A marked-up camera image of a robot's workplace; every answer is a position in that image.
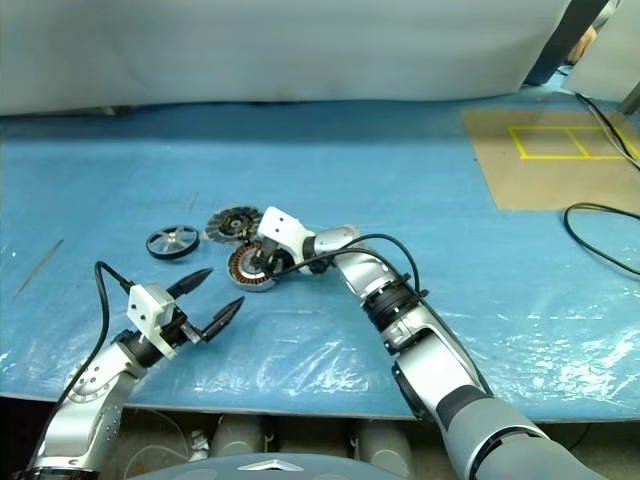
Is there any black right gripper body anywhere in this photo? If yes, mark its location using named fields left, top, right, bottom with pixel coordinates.
left=257, top=240, right=301, bottom=277

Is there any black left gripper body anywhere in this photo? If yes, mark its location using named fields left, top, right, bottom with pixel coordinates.
left=159, top=299, right=211, bottom=351

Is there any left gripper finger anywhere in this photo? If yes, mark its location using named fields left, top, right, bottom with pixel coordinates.
left=199, top=296, right=246, bottom=344
left=166, top=267, right=215, bottom=301

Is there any grey round motor housing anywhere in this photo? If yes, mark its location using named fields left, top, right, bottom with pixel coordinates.
left=225, top=244, right=286, bottom=294

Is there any black spoked rotor wheel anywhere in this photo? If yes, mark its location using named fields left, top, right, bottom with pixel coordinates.
left=145, top=224, right=202, bottom=260

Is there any silver round motor lid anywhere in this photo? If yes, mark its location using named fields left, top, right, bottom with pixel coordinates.
left=203, top=205, right=264, bottom=247

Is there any blue plastic table cover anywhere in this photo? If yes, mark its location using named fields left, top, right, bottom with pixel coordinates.
left=0, top=82, right=640, bottom=421

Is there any grey rounded cylinder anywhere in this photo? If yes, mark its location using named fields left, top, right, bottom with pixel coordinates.
left=212, top=414, right=266, bottom=457
left=357, top=422, right=414, bottom=467

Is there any thin metal rod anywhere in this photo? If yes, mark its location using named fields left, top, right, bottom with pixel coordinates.
left=12, top=238, right=65, bottom=300

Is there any grey robot torso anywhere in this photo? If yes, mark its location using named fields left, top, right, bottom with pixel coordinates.
left=124, top=439, right=451, bottom=480

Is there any white cloth backdrop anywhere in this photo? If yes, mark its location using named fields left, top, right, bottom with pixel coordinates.
left=0, top=0, right=616, bottom=119

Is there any brown cardboard sheet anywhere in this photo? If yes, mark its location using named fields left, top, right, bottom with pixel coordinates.
left=459, top=108, right=640, bottom=211

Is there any dark blue-grey panel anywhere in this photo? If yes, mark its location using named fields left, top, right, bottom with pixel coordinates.
left=524, top=0, right=616, bottom=86

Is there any light grey panel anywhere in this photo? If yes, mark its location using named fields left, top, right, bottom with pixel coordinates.
left=567, top=0, right=640, bottom=101

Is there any white stereo camera head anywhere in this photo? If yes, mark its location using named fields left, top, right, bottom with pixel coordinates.
left=127, top=283, right=177, bottom=359

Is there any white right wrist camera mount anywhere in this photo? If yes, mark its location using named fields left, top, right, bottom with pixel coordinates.
left=256, top=205, right=314, bottom=264

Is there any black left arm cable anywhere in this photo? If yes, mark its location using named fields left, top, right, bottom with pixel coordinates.
left=52, top=260, right=139, bottom=416

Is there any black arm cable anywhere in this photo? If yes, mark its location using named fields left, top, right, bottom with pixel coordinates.
left=52, top=260, right=139, bottom=416
left=277, top=233, right=431, bottom=301

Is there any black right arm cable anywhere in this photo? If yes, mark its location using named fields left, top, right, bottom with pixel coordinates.
left=277, top=233, right=431, bottom=301

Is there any looped black table cable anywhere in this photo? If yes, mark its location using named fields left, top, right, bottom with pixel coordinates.
left=563, top=202, right=640, bottom=279

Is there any thin black cable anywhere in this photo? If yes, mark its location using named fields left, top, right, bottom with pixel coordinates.
left=574, top=91, right=640, bottom=166

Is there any thin white cable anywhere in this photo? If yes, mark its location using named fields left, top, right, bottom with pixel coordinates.
left=594, top=112, right=637, bottom=157

